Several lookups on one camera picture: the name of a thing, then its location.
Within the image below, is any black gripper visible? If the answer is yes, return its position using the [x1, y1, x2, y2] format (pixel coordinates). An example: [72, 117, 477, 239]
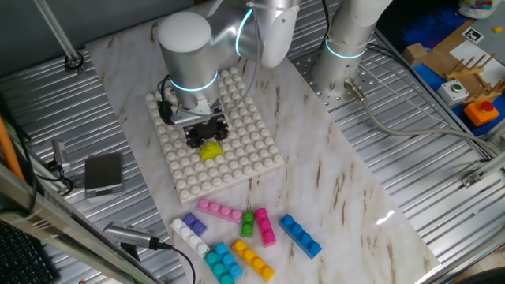
[183, 114, 230, 149]

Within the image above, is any yellow two-stud block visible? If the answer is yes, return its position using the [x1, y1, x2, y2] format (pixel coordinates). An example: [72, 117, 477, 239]
[200, 141, 224, 162]

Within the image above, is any white studded baseplate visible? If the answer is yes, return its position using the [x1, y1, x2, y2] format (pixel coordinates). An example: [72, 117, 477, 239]
[144, 66, 285, 204]

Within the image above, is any light pink four-stud block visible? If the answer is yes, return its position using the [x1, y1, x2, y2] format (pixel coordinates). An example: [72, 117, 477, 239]
[196, 198, 244, 225]

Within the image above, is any purple two-stud block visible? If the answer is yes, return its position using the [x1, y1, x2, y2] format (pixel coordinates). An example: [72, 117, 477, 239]
[182, 212, 208, 237]

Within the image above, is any green two-stud block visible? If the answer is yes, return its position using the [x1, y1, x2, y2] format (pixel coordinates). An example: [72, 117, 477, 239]
[240, 211, 256, 238]

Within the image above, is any white four-stud block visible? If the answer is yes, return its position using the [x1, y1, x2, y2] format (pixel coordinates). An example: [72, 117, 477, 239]
[170, 217, 211, 258]

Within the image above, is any silver digital scale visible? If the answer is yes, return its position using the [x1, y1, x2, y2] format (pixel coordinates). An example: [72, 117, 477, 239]
[84, 152, 125, 200]

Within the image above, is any magenta three-stud block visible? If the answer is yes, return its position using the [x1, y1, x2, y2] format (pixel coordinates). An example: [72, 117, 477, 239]
[254, 207, 277, 249]

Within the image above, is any light blue three-stud block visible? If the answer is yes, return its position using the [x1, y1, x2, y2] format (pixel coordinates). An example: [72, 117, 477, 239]
[213, 241, 245, 281]

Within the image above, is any teal four-stud block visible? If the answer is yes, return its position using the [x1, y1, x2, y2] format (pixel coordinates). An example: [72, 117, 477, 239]
[204, 251, 234, 284]

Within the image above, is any orange four-stud block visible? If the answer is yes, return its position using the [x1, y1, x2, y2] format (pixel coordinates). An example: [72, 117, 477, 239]
[231, 238, 276, 283]

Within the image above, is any white marble pattern board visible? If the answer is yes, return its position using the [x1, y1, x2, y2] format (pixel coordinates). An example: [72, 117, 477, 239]
[84, 0, 441, 284]

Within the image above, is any blue four-stud block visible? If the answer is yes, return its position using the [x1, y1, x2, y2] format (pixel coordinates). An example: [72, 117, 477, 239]
[279, 213, 323, 260]

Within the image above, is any metal stand pole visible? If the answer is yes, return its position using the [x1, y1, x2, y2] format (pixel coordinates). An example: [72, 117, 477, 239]
[33, 0, 86, 76]

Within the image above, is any orange pole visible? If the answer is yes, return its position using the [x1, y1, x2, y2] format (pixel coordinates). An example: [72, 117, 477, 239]
[0, 116, 27, 183]

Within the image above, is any small cardboard box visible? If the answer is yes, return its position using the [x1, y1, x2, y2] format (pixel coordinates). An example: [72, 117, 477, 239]
[402, 42, 429, 68]

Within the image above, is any black keyboard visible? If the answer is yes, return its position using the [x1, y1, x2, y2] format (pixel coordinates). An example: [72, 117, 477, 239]
[0, 219, 61, 284]

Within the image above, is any brown cardboard sheet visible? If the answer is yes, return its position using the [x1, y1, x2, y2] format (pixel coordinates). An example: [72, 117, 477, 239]
[424, 19, 477, 82]

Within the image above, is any grey green-button box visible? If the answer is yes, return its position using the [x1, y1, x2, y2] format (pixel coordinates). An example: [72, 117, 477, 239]
[436, 80, 470, 108]

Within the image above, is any wooden peg rack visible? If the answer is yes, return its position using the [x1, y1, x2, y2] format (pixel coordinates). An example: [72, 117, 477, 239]
[444, 52, 505, 104]

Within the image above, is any white paper sheet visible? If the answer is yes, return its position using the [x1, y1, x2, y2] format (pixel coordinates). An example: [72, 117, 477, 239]
[449, 39, 505, 88]

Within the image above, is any orange emergency stop button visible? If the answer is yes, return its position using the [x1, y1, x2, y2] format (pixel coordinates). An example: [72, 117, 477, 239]
[463, 99, 501, 128]

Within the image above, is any black white marker tag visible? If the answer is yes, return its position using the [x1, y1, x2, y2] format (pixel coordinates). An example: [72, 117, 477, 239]
[460, 26, 485, 45]

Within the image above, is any clear plastic container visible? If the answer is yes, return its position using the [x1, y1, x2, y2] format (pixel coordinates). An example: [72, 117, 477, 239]
[457, 0, 500, 20]

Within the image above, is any grey board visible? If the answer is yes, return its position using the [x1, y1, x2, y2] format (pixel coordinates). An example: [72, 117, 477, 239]
[479, 7, 505, 66]

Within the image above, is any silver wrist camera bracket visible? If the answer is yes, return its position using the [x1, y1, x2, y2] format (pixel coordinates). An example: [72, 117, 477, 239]
[169, 105, 223, 127]

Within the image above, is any silver ribbed camera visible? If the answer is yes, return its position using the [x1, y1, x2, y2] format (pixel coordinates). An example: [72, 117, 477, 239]
[103, 221, 161, 250]

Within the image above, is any black camera stand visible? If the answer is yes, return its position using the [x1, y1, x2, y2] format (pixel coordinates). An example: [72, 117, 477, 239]
[119, 242, 142, 263]

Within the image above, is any small silver camera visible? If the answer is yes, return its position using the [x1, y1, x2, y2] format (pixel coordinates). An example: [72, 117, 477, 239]
[52, 140, 71, 171]

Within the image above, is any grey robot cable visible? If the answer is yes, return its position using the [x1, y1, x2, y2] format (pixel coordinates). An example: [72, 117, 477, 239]
[343, 77, 500, 159]

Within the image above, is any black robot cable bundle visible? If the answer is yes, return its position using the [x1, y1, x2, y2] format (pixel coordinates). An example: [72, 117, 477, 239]
[320, 0, 335, 45]

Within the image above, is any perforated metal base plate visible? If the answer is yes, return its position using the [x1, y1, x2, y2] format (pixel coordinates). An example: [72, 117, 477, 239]
[294, 49, 380, 112]

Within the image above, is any aluminium frame beam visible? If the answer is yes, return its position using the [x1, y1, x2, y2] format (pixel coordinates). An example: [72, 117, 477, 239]
[0, 163, 161, 284]

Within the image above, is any metal corner bracket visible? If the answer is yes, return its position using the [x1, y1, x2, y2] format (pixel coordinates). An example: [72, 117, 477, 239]
[460, 171, 484, 189]

